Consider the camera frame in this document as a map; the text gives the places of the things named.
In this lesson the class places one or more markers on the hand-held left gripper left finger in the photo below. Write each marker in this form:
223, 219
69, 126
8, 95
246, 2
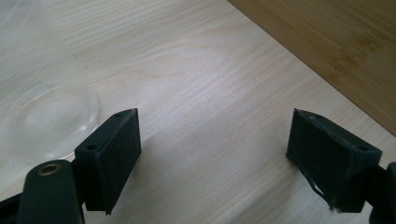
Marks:
107, 161

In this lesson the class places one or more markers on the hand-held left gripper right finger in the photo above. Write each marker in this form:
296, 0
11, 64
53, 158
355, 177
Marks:
327, 161

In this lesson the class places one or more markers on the clear glass cup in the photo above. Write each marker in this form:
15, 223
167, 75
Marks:
46, 121

